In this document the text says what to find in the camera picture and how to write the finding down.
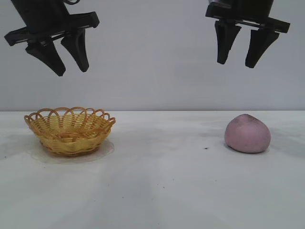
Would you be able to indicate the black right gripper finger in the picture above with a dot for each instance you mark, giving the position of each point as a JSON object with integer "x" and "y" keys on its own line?
{"x": 225, "y": 40}
{"x": 258, "y": 46}

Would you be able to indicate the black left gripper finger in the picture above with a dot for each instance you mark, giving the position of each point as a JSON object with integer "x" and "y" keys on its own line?
{"x": 48, "y": 56}
{"x": 78, "y": 50}

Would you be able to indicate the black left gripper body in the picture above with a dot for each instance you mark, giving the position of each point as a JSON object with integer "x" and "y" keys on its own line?
{"x": 40, "y": 16}

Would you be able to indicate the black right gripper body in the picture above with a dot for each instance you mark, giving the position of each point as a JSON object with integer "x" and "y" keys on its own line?
{"x": 238, "y": 10}

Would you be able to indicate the yellow woven wicker basket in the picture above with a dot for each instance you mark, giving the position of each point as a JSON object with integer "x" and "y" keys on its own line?
{"x": 71, "y": 143}

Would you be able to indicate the pink round bun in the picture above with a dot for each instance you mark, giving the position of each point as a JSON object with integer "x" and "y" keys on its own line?
{"x": 247, "y": 136}

